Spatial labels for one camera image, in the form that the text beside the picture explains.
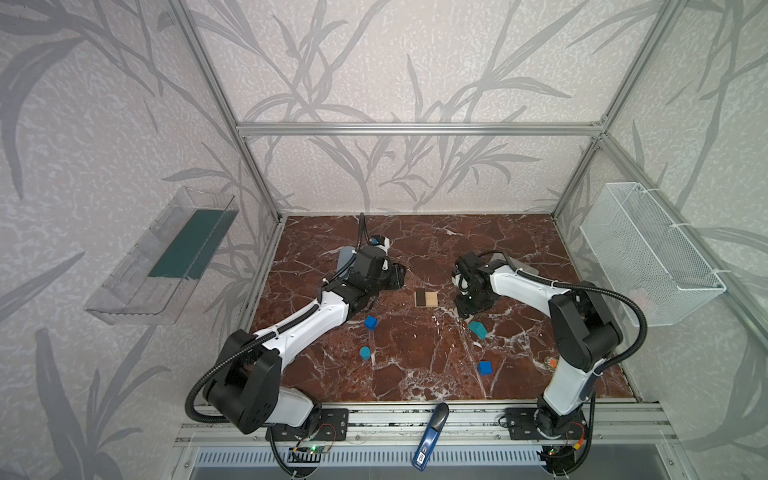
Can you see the pink object in basket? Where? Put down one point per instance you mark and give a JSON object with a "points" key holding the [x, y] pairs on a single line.
{"points": [[641, 298]]}

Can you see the blue cube right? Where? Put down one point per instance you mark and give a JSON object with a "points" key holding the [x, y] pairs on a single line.
{"points": [[484, 368]]}

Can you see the white wire mesh basket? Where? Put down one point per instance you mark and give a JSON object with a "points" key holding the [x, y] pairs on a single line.
{"points": [[639, 245]]}

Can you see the blue cube left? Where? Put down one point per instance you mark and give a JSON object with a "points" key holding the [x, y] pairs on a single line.
{"points": [[370, 322]]}

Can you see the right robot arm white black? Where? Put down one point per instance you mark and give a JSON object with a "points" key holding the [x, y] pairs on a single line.
{"points": [[586, 333]]}

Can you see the teal triangular roof block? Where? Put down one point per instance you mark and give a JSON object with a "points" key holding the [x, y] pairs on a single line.
{"points": [[478, 329]]}

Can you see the clear plastic wall bin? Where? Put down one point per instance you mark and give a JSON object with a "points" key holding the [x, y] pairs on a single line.
{"points": [[158, 276]]}

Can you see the blue cube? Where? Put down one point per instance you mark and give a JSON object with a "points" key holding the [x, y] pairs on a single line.
{"points": [[370, 322], [484, 368]]}

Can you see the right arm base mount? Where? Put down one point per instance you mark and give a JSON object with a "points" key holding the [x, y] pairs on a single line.
{"points": [[534, 424]]}

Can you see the grey-blue glasses case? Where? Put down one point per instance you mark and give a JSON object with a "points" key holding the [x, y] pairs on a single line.
{"points": [[345, 259]]}

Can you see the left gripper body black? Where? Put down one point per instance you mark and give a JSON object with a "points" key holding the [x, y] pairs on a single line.
{"points": [[390, 275]]}

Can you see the grey rectangular sponge block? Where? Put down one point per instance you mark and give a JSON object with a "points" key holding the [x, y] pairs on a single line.
{"points": [[514, 264]]}

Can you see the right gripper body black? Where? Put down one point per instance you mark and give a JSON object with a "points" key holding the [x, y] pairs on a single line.
{"points": [[465, 282]]}

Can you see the dark brown wood block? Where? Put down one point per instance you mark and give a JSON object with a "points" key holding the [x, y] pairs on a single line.
{"points": [[420, 298]]}

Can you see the blue black handheld scanner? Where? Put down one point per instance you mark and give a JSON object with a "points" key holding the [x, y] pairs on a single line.
{"points": [[431, 436]]}

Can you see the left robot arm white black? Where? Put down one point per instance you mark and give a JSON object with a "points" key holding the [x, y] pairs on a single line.
{"points": [[244, 389]]}

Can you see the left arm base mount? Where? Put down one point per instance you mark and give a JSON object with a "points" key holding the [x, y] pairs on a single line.
{"points": [[325, 424]]}

